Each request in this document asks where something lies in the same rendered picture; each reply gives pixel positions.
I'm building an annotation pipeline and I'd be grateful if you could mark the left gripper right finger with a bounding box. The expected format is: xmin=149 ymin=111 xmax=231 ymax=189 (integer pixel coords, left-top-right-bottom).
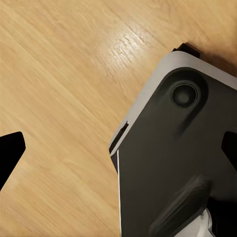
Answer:
xmin=221 ymin=131 xmax=237 ymax=171

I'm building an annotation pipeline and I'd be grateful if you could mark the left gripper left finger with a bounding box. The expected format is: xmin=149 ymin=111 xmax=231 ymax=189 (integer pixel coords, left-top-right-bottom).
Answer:
xmin=0 ymin=131 xmax=26 ymax=191

